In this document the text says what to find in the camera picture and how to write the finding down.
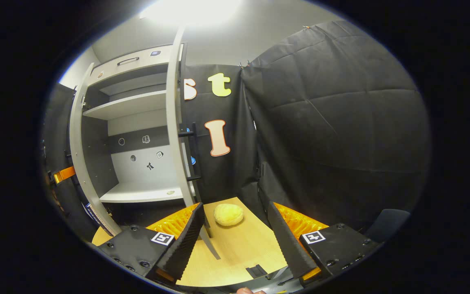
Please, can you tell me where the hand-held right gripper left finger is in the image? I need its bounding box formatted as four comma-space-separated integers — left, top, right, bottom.
96, 203, 205, 284

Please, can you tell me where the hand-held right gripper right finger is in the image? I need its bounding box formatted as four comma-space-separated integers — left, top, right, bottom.
267, 201, 382, 286

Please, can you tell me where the grey cabinet door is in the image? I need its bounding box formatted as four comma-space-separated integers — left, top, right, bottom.
166, 27, 221, 261
69, 62, 123, 237

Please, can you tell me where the grey double-door shoe cabinet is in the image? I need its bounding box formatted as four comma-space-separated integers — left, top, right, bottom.
72, 43, 197, 229

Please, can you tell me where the white cabinet shelf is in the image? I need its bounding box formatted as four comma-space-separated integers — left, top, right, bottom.
82, 90, 167, 120
100, 182, 195, 203

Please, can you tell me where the yellow round bun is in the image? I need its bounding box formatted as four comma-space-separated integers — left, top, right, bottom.
213, 203, 244, 227

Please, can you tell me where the grey and white book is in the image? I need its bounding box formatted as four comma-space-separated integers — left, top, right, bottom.
85, 203, 115, 236

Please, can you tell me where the black backdrop cloth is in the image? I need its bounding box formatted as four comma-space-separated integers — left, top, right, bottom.
41, 20, 431, 245

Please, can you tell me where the long ceiling light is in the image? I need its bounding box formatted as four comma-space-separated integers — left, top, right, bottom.
141, 0, 244, 27

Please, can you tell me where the black desk cable grommet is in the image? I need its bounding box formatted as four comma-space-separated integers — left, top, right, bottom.
246, 265, 268, 279

